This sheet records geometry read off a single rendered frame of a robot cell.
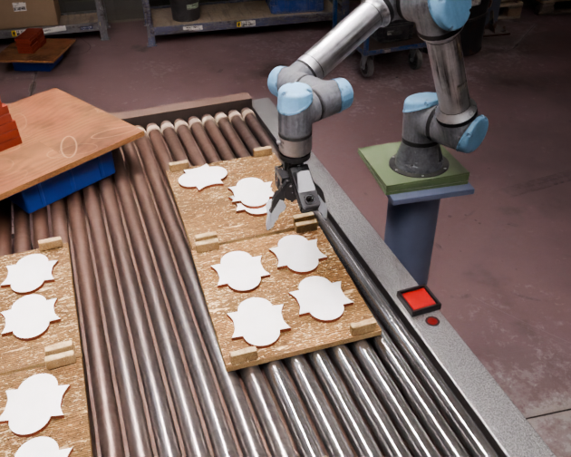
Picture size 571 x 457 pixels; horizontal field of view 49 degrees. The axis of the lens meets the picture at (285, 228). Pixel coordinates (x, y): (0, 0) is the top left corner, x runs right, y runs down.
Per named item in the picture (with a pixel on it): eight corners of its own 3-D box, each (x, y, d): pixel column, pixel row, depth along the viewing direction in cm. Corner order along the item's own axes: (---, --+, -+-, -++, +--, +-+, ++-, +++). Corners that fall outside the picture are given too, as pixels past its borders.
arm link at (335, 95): (323, 68, 148) (287, 81, 142) (357, 80, 140) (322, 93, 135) (324, 100, 152) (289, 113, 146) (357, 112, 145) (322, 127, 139)
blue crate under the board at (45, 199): (63, 141, 212) (57, 114, 206) (119, 172, 195) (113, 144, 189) (-25, 179, 193) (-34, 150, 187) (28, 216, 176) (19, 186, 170)
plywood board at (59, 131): (56, 92, 220) (55, 87, 219) (144, 135, 193) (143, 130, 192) (-89, 144, 190) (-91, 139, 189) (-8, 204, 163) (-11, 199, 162)
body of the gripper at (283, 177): (303, 181, 155) (304, 138, 147) (314, 199, 148) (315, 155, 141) (274, 187, 153) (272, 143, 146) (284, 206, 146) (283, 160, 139)
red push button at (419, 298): (422, 291, 150) (423, 286, 149) (436, 307, 145) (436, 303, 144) (401, 297, 148) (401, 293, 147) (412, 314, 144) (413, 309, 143)
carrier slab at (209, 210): (274, 156, 202) (274, 151, 201) (318, 227, 171) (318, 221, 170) (166, 174, 194) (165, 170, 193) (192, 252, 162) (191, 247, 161)
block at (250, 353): (256, 353, 132) (256, 344, 130) (258, 359, 131) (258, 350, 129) (228, 359, 131) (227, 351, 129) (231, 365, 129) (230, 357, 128)
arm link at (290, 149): (316, 139, 138) (281, 144, 136) (315, 157, 141) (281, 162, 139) (305, 124, 144) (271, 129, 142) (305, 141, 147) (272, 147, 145)
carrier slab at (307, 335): (319, 229, 170) (319, 225, 169) (381, 335, 138) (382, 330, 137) (191, 255, 161) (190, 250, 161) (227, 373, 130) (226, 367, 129)
